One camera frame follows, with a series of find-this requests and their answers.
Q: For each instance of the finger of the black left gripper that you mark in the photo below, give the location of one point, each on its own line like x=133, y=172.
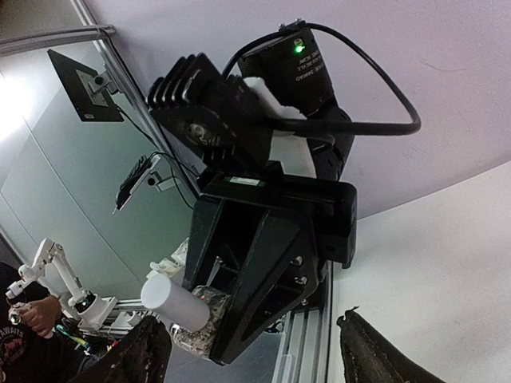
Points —
x=281, y=269

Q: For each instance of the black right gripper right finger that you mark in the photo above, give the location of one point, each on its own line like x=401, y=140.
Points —
x=369, y=357

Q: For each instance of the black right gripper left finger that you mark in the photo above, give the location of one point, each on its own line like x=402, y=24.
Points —
x=141, y=356

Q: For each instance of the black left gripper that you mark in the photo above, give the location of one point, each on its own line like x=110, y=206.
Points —
x=265, y=189

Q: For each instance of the white nail polish cap brush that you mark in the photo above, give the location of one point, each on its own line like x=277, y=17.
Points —
x=173, y=302

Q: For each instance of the clear nail polish bottle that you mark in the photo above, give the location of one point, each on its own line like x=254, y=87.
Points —
x=198, y=334

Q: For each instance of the plastic bag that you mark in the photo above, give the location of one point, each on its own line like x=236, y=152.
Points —
x=172, y=266

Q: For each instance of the person in dark clothes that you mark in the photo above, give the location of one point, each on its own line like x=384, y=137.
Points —
x=27, y=354

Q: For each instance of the aluminium front rail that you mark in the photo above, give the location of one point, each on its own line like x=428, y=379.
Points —
x=304, y=347

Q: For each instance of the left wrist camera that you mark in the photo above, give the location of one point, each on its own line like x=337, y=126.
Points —
x=231, y=123

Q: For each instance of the black wall monitor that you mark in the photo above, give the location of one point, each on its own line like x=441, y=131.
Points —
x=90, y=92

